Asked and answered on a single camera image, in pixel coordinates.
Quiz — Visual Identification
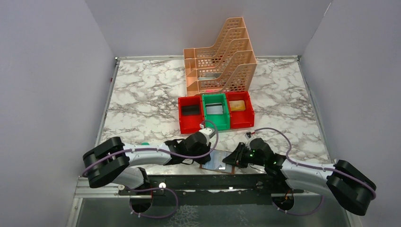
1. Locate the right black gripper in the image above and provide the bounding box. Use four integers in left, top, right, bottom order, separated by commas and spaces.
223, 141, 266, 168

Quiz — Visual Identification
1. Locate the brown leather card holder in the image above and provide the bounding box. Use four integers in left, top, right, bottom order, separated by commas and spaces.
200, 150, 235, 175

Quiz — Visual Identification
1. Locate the silver VIP card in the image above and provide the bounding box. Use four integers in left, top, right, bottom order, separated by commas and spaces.
208, 151, 226, 170

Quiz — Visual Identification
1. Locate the red bin with black card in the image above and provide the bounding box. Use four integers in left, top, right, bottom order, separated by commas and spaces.
178, 96, 204, 134

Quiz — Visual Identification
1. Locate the green plastic bin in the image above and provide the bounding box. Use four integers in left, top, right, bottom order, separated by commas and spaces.
202, 94, 230, 131

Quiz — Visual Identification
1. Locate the red bin with gold card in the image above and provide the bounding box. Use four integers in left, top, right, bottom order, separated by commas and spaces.
225, 91, 255, 129

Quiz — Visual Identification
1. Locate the peach plastic file organizer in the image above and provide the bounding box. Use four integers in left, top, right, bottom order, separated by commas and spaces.
183, 17, 257, 96

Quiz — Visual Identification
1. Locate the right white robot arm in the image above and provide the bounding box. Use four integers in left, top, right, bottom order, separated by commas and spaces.
222, 138, 376, 216

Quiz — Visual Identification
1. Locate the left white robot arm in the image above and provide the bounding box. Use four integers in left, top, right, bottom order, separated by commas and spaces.
82, 128, 216, 194

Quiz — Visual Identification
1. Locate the black card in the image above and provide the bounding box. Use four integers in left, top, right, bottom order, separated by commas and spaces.
181, 105, 201, 116

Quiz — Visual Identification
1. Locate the gold card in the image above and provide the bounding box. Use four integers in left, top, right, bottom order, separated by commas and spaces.
228, 100, 246, 112

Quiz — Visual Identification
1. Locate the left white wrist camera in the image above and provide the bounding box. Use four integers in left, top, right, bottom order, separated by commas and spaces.
198, 127, 216, 143

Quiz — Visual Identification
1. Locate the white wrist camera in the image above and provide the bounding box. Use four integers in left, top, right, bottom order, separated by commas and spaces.
198, 127, 216, 143
245, 132, 254, 139

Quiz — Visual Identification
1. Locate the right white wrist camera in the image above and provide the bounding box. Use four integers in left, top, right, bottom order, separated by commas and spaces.
245, 132, 254, 139

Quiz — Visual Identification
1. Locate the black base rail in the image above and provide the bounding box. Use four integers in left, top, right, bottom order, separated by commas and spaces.
118, 174, 306, 208

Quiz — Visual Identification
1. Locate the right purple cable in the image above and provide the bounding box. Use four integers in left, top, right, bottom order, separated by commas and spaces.
245, 127, 377, 217

